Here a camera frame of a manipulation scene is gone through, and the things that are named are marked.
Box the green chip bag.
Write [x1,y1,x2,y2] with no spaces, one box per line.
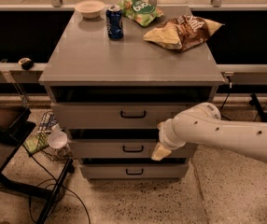
[118,0,163,27]

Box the grey drawer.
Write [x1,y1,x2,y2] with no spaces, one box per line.
[80,164,188,180]
[51,103,190,129]
[67,138,198,160]

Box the grey top drawer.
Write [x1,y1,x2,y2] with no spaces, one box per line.
[51,103,190,129]

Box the black power cable with adapter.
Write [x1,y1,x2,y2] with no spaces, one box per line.
[218,83,234,121]

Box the grey drawer cabinet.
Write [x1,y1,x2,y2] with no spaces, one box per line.
[39,13,223,166]

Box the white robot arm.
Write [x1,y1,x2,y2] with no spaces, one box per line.
[151,103,267,163]

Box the white bowl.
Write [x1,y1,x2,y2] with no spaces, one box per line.
[75,0,105,19]

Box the brown yellow chip bag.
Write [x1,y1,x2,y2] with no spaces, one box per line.
[143,15,222,52]

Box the white cup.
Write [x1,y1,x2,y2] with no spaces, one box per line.
[48,131,68,149]

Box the patterned packet on floor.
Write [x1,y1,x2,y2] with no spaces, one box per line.
[37,111,57,133]

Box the grey middle drawer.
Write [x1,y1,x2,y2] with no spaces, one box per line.
[67,138,198,160]

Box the black wheeled stand base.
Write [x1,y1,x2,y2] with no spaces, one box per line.
[248,84,267,123]

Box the grey bottom drawer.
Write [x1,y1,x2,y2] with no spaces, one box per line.
[80,164,188,180]

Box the small black round device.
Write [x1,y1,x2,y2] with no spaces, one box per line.
[18,58,34,70]

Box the dark side cart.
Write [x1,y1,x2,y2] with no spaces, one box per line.
[0,106,74,224]

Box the blue soda can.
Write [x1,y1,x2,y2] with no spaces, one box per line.
[105,5,123,39]

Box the green mesh snack packet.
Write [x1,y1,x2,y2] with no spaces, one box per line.
[23,133,49,155]

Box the black floor cable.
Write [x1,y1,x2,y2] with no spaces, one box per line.
[21,143,92,224]

